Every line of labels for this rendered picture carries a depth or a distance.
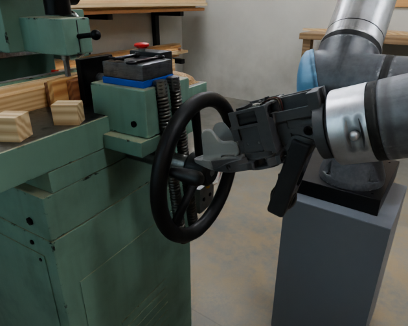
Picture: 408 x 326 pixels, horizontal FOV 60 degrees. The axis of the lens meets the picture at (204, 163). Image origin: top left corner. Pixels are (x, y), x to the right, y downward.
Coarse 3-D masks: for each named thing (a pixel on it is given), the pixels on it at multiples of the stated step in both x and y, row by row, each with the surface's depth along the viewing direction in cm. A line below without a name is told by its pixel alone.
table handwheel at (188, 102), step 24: (192, 96) 60; (216, 96) 64; (192, 120) 62; (168, 144) 55; (168, 168) 56; (192, 168) 65; (192, 192) 65; (216, 192) 78; (168, 216) 59; (216, 216) 75; (192, 240) 69
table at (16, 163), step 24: (48, 120) 65; (96, 120) 66; (0, 144) 54; (24, 144) 55; (48, 144) 58; (72, 144) 62; (96, 144) 67; (120, 144) 66; (144, 144) 64; (0, 168) 52; (24, 168) 55; (48, 168) 59; (0, 192) 53
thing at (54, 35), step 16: (32, 16) 76; (48, 16) 76; (64, 16) 76; (32, 32) 74; (48, 32) 71; (64, 32) 69; (80, 32) 72; (32, 48) 75; (48, 48) 73; (64, 48) 70; (80, 48) 73
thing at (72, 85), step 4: (68, 80) 72; (72, 80) 72; (76, 80) 72; (68, 84) 72; (72, 84) 72; (76, 84) 73; (68, 88) 73; (72, 88) 72; (76, 88) 73; (68, 92) 73; (72, 92) 73; (76, 92) 73; (72, 96) 73; (76, 96) 73; (84, 104) 76
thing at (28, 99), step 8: (32, 88) 72; (40, 88) 72; (0, 96) 65; (8, 96) 66; (16, 96) 68; (24, 96) 69; (32, 96) 71; (40, 96) 72; (0, 104) 65; (8, 104) 67; (16, 104) 68; (24, 104) 69; (32, 104) 71; (40, 104) 72; (0, 112) 66
